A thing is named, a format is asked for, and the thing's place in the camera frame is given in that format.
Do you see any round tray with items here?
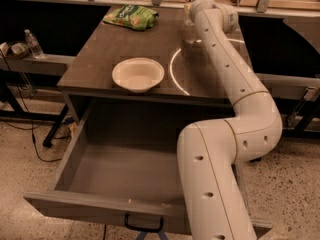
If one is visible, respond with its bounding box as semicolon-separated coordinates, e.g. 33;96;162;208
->
0;42;29;59

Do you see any grey wooden cabinet table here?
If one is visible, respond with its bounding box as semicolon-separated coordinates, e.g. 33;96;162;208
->
57;6;264;142

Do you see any small background water bottle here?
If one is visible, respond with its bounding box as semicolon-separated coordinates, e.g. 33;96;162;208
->
24;29;44;59

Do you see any green snack bag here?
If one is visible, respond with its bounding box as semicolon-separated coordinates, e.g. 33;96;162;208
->
103;5;158;31

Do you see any white paper bowl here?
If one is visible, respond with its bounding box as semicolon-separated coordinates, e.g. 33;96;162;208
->
112;58;164;93

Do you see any open grey top drawer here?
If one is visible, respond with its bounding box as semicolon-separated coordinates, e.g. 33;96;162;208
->
23;98;273;240

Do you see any black floor cable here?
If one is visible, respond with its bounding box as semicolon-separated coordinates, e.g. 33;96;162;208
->
0;48;73;163

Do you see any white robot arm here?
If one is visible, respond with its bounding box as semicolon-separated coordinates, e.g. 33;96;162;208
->
177;0;282;240

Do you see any grey side bench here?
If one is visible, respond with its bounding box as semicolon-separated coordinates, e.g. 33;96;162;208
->
0;54;75;76

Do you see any clear plastic water bottle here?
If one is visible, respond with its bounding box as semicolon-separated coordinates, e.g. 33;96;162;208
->
182;0;196;44

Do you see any black drawer handle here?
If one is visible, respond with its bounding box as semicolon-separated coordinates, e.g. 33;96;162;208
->
124;214;164;233

